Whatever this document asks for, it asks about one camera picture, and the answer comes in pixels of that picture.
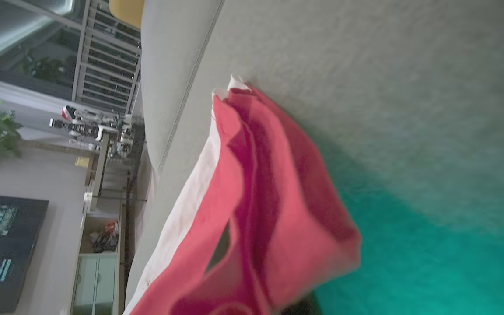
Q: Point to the white wheeled robot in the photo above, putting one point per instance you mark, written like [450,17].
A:
[81,129]

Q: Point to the pile of toys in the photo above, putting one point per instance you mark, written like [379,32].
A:
[105,238]

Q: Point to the round white coffee table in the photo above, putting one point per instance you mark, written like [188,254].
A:
[102,166]

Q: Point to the red shorts with white stripe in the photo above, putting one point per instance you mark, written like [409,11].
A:
[287,197]

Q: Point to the small yellow container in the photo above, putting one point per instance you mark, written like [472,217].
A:
[82,162]

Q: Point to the black wall television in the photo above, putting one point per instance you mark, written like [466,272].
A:
[2,271]

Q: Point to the mint and white TV cabinet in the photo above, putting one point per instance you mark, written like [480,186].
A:
[96,280]

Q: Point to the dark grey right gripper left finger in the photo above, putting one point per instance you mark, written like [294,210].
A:
[220,247]

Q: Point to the grey and yellow sofa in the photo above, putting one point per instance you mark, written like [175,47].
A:
[365,65]

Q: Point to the white sheer curtain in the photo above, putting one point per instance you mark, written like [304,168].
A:
[15,94]

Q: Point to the white balcony railing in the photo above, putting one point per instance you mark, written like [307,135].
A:
[103,65]

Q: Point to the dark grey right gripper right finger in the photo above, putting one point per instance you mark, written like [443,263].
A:
[304,307]

